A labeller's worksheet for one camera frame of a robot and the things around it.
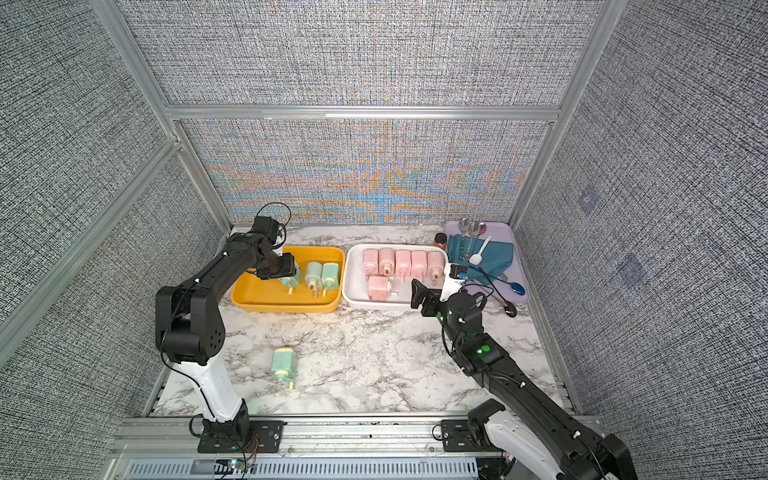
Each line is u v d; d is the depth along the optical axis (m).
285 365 0.79
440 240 1.03
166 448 0.74
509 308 0.95
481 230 1.17
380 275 1.03
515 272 1.07
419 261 1.01
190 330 0.50
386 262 1.00
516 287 1.00
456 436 0.73
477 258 1.09
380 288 0.94
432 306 0.69
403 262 1.01
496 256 1.08
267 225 0.78
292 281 0.93
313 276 0.95
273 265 0.80
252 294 0.93
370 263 1.00
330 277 0.97
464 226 1.17
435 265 0.98
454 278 0.65
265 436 0.74
